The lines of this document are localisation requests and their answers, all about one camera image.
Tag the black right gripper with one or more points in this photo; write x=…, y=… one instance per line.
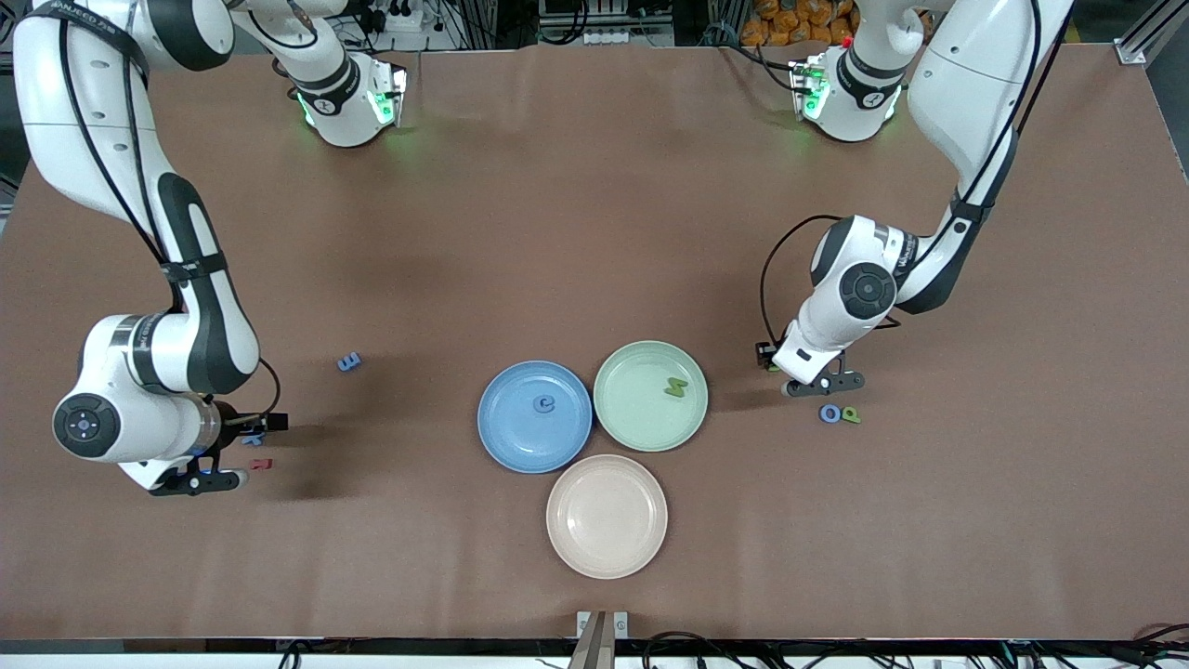
x=236, y=425

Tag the blue foam letter X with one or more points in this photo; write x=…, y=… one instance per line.
x=254, y=440

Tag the blue foam letter O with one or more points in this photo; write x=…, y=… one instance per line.
x=822, y=413

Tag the green foam letter M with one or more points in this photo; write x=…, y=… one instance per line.
x=675, y=386

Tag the green foam letter P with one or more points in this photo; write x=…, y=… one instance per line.
x=853, y=419

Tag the blue foam letter E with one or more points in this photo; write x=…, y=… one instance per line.
x=348, y=361

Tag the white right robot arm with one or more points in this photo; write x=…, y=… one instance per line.
x=204, y=325

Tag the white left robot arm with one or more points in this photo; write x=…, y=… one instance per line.
x=966, y=74

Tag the green plate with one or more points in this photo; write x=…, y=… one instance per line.
x=650, y=418

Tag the beige plate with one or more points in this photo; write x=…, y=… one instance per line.
x=606, y=516

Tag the blue plate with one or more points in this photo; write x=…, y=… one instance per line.
x=520, y=446

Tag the bag of oranges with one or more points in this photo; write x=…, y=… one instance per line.
x=790, y=23

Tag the white power strip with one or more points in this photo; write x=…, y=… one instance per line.
x=613, y=36
x=399, y=19

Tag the metal table edge bracket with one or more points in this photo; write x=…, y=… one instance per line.
x=594, y=641

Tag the aluminium frame profile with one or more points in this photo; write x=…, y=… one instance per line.
x=1135, y=51

